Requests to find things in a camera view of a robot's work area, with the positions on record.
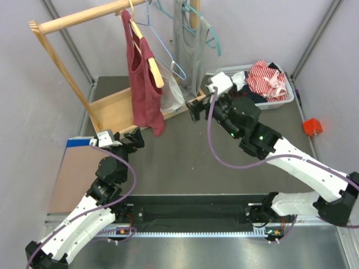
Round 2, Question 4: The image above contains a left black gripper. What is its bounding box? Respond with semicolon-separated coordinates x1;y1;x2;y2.
109;127;144;182

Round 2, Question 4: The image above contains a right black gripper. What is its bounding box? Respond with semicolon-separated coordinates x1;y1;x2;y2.
186;91;242;140

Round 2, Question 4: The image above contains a wooden clothes hanger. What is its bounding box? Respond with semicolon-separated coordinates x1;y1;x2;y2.
128;0;164;88

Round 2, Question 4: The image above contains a red tank top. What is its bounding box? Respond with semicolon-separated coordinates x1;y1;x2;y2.
121;10;165;137

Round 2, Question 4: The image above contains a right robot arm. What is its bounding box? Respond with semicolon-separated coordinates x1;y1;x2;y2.
186;94;358;227

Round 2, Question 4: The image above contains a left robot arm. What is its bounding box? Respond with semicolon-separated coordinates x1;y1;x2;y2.
25;127;145;268

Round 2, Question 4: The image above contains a white garment on hanger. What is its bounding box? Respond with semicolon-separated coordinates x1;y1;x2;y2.
157;61;185;113

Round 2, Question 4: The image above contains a grey tank top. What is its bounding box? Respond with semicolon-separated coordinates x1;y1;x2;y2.
173;1;210;101

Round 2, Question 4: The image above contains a teal plastic hanger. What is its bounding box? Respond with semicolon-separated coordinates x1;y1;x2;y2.
153;0;222;57

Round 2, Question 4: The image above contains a wooden clothes rack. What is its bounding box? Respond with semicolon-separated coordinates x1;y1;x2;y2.
28;0;207;134

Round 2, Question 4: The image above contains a white garment in basket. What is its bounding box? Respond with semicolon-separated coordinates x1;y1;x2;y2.
231;71;247;91

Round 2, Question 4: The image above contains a dark navy garment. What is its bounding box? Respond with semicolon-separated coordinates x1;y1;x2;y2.
238;85;268;104

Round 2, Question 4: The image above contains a white laundry basket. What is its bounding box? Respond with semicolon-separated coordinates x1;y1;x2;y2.
207;62;294;110

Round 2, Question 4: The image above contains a brown board blue edge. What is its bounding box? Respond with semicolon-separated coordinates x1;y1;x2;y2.
48;137;103;214

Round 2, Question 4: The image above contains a red white striped garment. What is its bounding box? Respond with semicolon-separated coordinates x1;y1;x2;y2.
246;61;288;102

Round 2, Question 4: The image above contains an orange red block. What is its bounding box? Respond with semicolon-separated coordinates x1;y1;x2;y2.
302;118;323;137

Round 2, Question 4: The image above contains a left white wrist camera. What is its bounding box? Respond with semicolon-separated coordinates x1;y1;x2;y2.
89;129;122;148

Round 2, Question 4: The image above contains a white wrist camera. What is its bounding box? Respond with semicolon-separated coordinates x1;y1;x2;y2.
89;129;122;148
206;72;233;101

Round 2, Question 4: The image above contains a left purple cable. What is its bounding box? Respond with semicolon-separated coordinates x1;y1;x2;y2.
25;144;138;269

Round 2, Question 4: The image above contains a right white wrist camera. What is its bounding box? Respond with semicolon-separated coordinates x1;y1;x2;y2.
206;72;233;101

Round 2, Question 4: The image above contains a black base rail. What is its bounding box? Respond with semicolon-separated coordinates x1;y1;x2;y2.
115;194;293;233

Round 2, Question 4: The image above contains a blue wire hanger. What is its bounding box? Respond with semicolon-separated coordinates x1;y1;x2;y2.
140;1;187;81

